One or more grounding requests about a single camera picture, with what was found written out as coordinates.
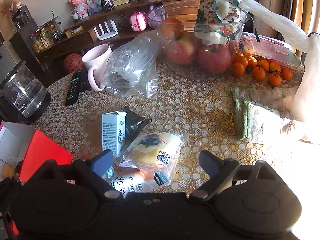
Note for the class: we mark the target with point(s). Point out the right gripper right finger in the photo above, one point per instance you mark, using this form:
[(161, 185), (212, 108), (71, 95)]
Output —
[(220, 172)]

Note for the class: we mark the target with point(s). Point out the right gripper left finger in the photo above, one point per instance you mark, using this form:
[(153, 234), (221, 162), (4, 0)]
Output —
[(89, 173)]

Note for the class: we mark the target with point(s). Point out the small milk carton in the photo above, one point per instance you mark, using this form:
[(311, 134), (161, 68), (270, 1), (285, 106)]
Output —
[(113, 130)]

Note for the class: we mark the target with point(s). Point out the dark snack packet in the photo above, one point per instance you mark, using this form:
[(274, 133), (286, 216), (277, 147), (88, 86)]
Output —
[(134, 123)]

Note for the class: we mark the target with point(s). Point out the bread bun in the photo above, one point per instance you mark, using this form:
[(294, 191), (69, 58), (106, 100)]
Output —
[(154, 152)]

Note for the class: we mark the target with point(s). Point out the white sausage snack packet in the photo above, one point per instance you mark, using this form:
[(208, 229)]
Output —
[(126, 180)]

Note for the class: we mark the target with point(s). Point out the orange yellow squeeze toy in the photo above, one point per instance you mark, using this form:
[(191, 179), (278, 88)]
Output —
[(8, 172)]

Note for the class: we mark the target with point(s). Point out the green dish cloth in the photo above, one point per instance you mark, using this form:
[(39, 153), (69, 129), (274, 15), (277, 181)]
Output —
[(263, 115)]

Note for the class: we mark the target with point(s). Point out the red cardboard box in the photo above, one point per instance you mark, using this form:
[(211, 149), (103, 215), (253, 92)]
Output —
[(24, 148)]

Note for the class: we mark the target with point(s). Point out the black remote control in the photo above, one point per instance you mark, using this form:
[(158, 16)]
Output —
[(74, 88), (84, 83)]

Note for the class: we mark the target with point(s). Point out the glass electric kettle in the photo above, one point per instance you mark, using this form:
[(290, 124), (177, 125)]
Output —
[(23, 97)]

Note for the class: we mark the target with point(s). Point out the white plastic bag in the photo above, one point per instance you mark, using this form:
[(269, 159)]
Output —
[(304, 106)]

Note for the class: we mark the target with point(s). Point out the clear plastic zip bag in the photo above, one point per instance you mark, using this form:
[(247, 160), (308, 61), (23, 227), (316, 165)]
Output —
[(131, 68)]

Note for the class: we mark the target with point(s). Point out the pile of small tangerines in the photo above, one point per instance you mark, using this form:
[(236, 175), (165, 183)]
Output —
[(261, 69)]

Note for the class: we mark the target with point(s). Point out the basketball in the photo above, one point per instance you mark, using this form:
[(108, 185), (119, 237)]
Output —
[(72, 62)]

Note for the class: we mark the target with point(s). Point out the pink ceramic mug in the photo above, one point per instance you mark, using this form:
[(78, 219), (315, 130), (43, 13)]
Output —
[(95, 61)]

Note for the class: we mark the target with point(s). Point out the clear glass fruit bowl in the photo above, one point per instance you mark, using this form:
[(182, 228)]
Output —
[(196, 50)]

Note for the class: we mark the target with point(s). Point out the white wifi router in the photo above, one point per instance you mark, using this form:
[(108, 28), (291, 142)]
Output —
[(106, 30)]

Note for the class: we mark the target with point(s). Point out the snack jar pink lid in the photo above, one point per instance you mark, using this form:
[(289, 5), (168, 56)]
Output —
[(37, 43)]

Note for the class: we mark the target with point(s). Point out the christmas print cloth bag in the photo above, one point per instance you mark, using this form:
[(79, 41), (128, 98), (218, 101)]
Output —
[(218, 21)]

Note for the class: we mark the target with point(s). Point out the pink plush bear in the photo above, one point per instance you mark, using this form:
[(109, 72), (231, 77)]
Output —
[(80, 8)]

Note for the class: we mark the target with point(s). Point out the wooden tv cabinet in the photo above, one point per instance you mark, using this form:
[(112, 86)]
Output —
[(85, 33)]

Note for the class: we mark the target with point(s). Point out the yellow curtain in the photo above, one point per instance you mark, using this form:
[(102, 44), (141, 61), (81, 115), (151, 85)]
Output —
[(300, 12)]

